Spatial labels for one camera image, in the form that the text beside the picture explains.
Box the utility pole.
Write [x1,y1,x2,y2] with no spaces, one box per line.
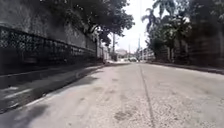
[112,32,116,54]

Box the pale vehicle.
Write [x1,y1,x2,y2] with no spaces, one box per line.
[129,56,138,63]

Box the thin pole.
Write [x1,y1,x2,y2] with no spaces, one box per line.
[137,33,141,62]

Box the grey concrete road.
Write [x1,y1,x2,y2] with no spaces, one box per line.
[0,61,224,128]

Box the white panelled fence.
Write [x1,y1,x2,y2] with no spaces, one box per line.
[140,48,156,62]

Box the large leafy tree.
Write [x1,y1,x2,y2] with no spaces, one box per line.
[29,0,136,46]

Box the row of trees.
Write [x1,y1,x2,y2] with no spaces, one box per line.
[141,0,224,64]

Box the grey concrete pavement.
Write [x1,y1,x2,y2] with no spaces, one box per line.
[0,63,106,114]

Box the raised kerb pavement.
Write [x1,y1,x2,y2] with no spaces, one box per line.
[146,60,224,76]

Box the wall with lattice fence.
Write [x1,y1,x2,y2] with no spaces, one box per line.
[0,0,111,76]

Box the dark boundary wall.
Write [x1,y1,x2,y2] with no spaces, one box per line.
[159,31,224,69]

